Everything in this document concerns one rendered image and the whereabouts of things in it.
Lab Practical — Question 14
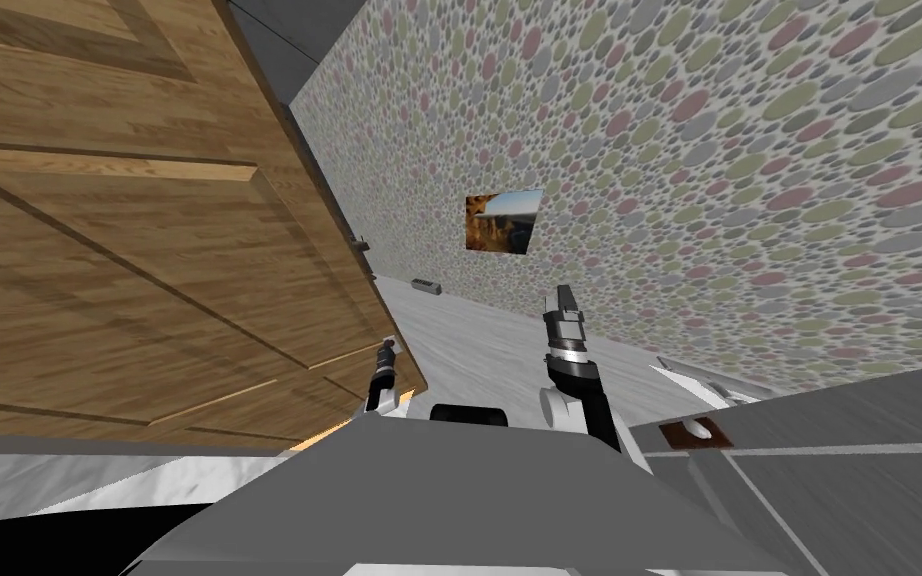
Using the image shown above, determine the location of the brown wooden door leaf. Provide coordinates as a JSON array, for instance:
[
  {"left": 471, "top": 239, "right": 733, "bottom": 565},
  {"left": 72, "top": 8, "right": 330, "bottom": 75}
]
[{"left": 0, "top": 0, "right": 430, "bottom": 452}]

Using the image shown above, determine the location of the white knob on brown plate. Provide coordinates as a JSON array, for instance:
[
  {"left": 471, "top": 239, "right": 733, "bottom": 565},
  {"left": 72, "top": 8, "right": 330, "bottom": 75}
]
[{"left": 658, "top": 416, "right": 735, "bottom": 452}]

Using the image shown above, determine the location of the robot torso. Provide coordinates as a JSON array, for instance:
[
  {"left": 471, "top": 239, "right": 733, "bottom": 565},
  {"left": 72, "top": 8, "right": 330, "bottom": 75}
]
[{"left": 115, "top": 403, "right": 792, "bottom": 576}]

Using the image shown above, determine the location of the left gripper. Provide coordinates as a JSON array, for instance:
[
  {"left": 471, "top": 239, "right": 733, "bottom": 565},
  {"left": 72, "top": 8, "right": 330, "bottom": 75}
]
[{"left": 376, "top": 336, "right": 404, "bottom": 376}]

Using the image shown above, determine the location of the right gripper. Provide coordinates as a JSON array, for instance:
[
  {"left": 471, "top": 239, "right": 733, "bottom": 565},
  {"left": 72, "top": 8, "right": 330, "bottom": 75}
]
[{"left": 542, "top": 284, "right": 588, "bottom": 353}]

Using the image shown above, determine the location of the landscape picture on wall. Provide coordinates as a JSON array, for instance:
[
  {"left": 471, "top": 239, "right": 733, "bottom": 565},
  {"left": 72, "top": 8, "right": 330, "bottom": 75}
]
[{"left": 464, "top": 188, "right": 546, "bottom": 257}]

